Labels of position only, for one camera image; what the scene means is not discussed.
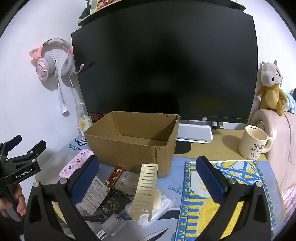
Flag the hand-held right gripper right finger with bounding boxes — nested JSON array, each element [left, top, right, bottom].
[[195, 156, 272, 241]]

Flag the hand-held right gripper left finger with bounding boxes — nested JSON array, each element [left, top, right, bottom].
[[24, 155, 109, 241]]

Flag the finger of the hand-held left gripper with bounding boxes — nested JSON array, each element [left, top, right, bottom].
[[8, 140, 47, 163], [2, 135, 23, 151]]

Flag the pink cartoon case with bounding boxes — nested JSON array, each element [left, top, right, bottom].
[[58, 149, 94, 180]]

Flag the white and green small box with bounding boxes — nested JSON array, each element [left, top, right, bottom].
[[76, 176, 112, 215]]

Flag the black tissue pack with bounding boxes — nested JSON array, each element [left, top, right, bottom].
[[98, 189, 132, 219]]

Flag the brown cardboard box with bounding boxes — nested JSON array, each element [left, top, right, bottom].
[[83, 111, 180, 178]]

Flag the cream hair claw clip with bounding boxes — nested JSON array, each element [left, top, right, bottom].
[[129, 163, 162, 223]]

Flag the person's left hand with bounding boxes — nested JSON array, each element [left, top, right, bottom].
[[0, 185, 27, 218]]

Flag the red-brown narrow box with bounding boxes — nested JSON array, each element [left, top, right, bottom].
[[105, 165, 125, 191]]

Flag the yellow and blue towel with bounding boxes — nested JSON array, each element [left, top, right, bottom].
[[175, 160, 277, 241]]

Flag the printed blue desk mat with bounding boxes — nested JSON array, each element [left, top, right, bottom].
[[35, 133, 285, 241]]

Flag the clear snack packet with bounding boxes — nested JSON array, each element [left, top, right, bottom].
[[115, 171, 140, 195]]

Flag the white flat box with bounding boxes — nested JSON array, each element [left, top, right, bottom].
[[176, 123, 213, 144]]

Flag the clear acrylic box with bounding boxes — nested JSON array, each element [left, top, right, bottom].
[[96, 213, 125, 239]]

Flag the cream paper cup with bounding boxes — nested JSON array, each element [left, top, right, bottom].
[[238, 125, 273, 160]]

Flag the clear plastic bottle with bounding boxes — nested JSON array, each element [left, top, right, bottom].
[[77, 102, 93, 134]]

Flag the pink sofa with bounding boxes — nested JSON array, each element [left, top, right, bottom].
[[251, 109, 296, 223]]

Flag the pink cat-ear headphones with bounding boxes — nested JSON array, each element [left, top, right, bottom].
[[29, 38, 85, 81]]

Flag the tan plush toy grey head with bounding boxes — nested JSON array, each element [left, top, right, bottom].
[[254, 60, 288, 116]]

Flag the light blue plush toy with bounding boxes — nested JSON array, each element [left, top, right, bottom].
[[283, 88, 296, 114]]

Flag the black computer monitor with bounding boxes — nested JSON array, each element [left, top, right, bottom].
[[71, 11, 258, 124]]

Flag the dark plush toy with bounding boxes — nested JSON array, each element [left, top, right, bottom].
[[79, 0, 92, 20]]

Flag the dark wall shelf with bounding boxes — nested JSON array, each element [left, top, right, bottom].
[[77, 0, 247, 27]]

